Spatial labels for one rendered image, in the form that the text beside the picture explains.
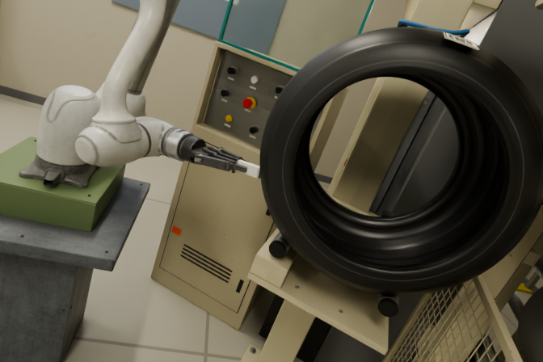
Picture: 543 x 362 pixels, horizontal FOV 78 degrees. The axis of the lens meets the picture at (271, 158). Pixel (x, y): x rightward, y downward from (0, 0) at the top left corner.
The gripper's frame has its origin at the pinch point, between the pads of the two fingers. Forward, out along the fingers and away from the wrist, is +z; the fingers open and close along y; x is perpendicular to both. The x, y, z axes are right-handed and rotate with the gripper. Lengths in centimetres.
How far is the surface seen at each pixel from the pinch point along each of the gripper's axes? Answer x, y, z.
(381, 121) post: -16.5, 31.4, 26.3
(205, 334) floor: 101, 36, -24
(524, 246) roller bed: 6, 28, 71
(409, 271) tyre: 6.6, -7.8, 43.6
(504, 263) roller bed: 13, 28, 69
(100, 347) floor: 96, 1, -53
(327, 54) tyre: -31.8, -7.6, 16.4
